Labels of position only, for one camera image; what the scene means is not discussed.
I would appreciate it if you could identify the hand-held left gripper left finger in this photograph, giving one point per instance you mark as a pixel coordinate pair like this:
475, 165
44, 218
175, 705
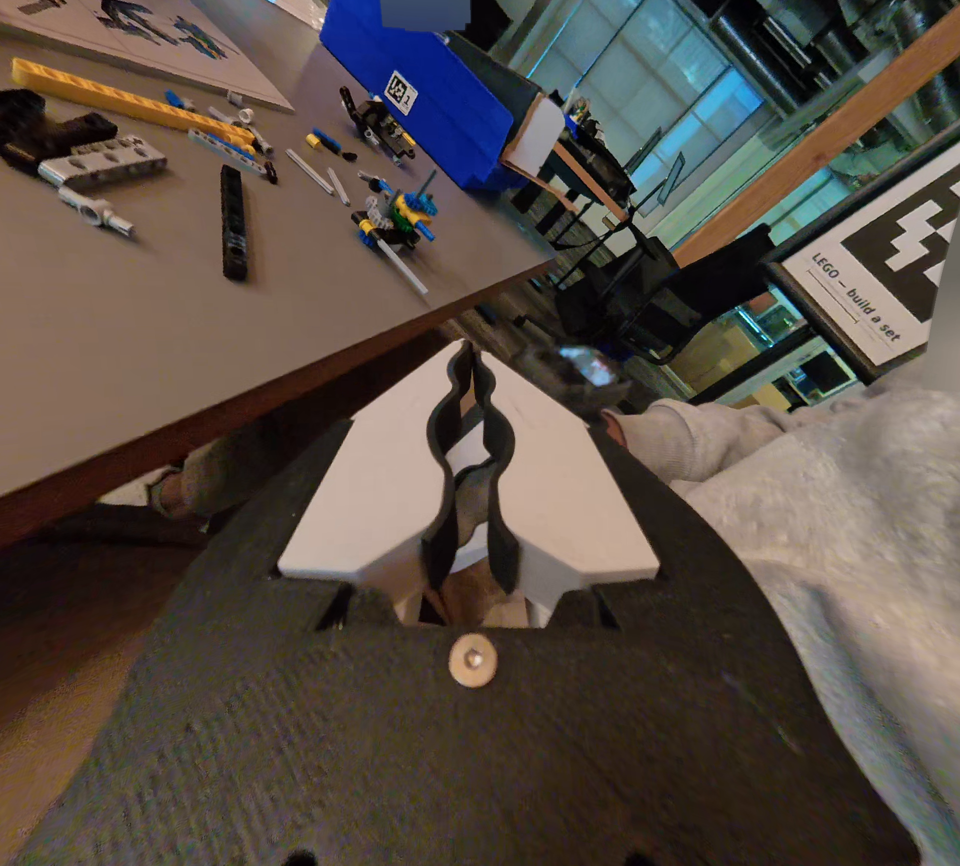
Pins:
367, 499

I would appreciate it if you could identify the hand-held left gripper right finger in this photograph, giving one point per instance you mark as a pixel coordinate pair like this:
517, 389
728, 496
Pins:
577, 499

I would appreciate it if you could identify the yellow blue lego gear assembly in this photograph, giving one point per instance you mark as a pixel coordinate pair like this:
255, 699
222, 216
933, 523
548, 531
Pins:
397, 218

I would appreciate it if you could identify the person's right forearm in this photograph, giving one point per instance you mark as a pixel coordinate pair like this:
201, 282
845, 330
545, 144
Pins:
712, 431

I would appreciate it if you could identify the grey lego axle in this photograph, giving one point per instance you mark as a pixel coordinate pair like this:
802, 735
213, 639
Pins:
309, 170
339, 185

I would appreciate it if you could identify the black long lego beam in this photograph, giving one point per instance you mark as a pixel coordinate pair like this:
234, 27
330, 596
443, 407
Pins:
234, 221

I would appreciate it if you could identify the black white lego assembly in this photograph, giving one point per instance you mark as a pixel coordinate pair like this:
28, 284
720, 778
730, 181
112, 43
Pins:
379, 124

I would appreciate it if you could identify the scattered small lego pins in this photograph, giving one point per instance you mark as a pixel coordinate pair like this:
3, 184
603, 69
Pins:
315, 140

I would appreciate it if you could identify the light grey thin lego liftarm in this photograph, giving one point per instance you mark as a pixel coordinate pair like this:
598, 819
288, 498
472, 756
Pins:
225, 148

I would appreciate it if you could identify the grey lego pin connector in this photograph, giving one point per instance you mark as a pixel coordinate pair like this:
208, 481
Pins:
94, 210

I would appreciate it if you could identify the light grey thick lego beam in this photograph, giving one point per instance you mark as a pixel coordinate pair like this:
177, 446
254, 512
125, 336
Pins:
105, 161

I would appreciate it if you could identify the yellow long lego beam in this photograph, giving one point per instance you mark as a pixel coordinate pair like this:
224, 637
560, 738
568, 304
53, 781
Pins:
135, 103

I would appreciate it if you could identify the black curved lego panel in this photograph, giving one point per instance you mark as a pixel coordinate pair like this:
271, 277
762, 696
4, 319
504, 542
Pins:
45, 124

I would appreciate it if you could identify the open lego instruction booklet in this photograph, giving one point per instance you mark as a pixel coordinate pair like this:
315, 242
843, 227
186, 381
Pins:
150, 34

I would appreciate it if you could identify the black office chair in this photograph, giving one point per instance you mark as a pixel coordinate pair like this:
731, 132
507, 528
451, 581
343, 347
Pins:
660, 296

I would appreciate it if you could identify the person's leg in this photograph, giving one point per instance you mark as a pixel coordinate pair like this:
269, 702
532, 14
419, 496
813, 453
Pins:
240, 469

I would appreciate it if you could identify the cardboard boxes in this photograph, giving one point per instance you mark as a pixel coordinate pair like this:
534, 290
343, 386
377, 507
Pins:
735, 356

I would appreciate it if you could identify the cluttered wooden background desk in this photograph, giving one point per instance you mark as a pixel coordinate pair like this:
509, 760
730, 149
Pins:
577, 169

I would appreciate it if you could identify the blue plastic bin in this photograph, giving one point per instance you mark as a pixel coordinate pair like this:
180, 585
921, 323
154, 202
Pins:
435, 56

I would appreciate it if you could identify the white marker sign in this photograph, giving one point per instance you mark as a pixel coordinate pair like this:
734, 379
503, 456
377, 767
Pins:
885, 244

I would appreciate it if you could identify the wooden post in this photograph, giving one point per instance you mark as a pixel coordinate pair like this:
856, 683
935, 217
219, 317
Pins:
825, 124

